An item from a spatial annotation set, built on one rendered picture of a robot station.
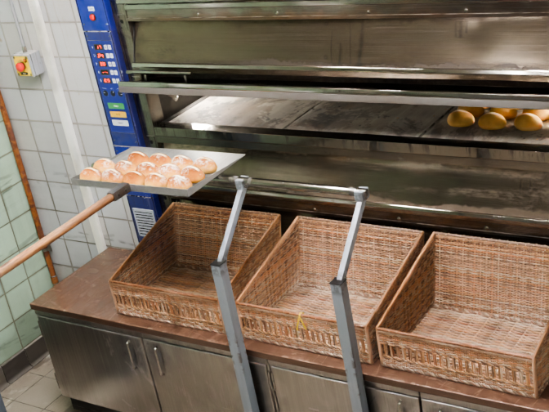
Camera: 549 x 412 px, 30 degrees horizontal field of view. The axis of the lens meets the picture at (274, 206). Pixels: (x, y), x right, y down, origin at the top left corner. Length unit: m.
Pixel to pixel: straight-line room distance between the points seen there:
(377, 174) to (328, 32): 0.55
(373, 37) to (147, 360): 1.56
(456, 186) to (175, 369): 1.30
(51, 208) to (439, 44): 2.26
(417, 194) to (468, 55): 0.58
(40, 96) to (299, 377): 1.82
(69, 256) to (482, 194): 2.25
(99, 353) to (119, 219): 0.68
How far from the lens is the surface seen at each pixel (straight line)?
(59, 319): 4.40
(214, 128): 4.10
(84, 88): 4.47
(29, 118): 4.80
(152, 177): 3.63
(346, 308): 3.31
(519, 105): 3.23
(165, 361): 4.06
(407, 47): 3.49
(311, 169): 3.90
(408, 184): 3.70
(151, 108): 4.27
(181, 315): 3.93
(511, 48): 3.34
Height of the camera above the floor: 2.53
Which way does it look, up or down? 24 degrees down
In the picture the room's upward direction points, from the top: 11 degrees counter-clockwise
